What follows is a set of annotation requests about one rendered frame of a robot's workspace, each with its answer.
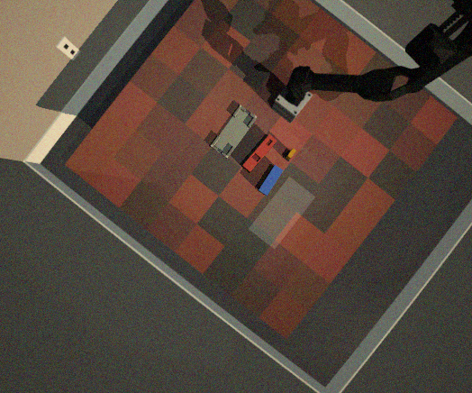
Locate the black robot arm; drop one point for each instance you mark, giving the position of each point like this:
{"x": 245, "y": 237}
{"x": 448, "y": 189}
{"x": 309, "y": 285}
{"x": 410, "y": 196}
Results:
{"x": 377, "y": 83}

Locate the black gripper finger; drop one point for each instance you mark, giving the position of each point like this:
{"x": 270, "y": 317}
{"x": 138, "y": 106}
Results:
{"x": 435, "y": 50}

